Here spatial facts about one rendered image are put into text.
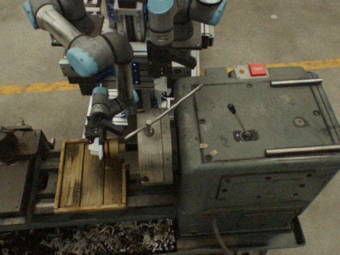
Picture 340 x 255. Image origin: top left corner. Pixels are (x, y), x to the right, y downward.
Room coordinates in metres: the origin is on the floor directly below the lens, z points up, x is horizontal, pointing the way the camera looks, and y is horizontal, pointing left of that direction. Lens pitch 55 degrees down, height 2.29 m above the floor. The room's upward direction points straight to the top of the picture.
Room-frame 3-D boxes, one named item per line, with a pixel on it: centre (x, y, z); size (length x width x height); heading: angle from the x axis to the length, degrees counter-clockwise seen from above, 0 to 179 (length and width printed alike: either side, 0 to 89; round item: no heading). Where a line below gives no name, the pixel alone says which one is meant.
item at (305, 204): (0.79, -0.32, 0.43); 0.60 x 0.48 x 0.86; 94
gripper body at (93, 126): (0.83, 0.32, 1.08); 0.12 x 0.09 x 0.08; 4
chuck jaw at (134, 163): (0.65, 0.15, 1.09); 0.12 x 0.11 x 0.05; 4
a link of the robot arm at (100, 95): (0.99, 0.32, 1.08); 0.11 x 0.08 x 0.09; 4
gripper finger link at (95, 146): (0.73, 0.30, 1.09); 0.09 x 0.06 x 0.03; 4
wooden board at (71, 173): (0.72, 0.35, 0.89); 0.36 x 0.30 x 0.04; 4
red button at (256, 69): (1.00, -0.35, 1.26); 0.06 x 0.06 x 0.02; 4
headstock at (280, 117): (0.79, -0.32, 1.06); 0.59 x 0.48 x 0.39; 94
